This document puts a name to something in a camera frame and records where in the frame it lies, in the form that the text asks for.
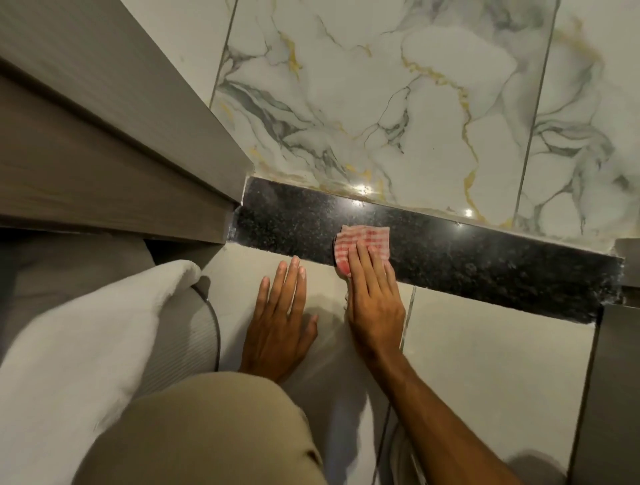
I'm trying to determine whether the grey wooden door frame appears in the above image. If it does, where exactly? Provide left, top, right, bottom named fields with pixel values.
left=0, top=0, right=257, bottom=246

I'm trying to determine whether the person's right hand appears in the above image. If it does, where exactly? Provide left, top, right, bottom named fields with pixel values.
left=345, top=240, right=407, bottom=363

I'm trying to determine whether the grey door frame post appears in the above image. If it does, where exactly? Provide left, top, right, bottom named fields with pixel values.
left=567, top=238, right=640, bottom=485

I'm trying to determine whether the person's left hand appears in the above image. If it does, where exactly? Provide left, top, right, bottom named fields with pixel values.
left=239, top=256, right=319, bottom=384

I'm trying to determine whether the person's beige trouser leg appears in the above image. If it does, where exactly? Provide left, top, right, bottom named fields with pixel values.
left=72, top=371, right=329, bottom=485

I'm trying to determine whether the red checkered cleaning cloth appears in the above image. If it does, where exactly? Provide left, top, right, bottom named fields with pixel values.
left=333, top=224, right=391, bottom=278

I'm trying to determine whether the grey ribbed mat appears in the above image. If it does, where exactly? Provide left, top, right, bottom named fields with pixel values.
left=131, top=284, right=222, bottom=400

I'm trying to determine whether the white fluffy towel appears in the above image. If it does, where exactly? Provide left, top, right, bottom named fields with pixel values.
left=0, top=259, right=202, bottom=485

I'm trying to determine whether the black granite threshold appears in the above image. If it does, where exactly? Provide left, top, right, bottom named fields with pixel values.
left=226, top=176, right=627, bottom=326

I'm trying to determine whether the person's right forearm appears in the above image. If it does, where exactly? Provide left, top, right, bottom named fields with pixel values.
left=369, top=345, right=526, bottom=485

